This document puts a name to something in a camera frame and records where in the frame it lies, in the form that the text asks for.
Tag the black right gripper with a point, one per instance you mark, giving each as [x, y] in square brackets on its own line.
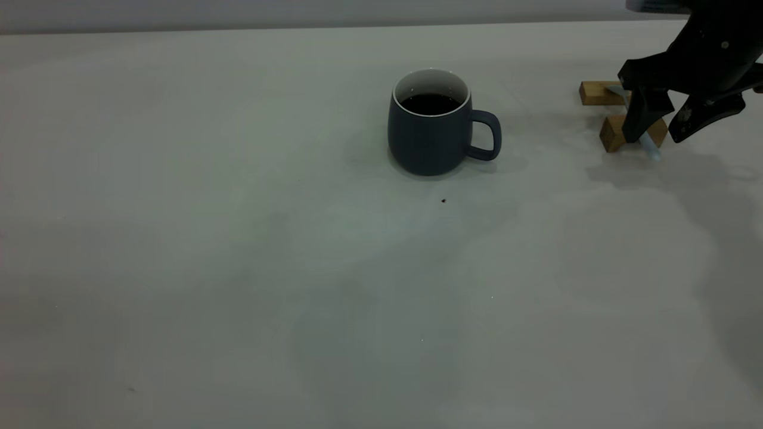
[709, 53]

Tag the dark grey mug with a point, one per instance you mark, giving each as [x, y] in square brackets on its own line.
[429, 143]

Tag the dark coffee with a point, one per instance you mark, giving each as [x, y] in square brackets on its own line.
[430, 103]

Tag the arched wooden block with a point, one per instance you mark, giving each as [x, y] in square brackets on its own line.
[611, 134]

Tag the rectangular wooden block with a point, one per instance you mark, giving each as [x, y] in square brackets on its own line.
[593, 94]

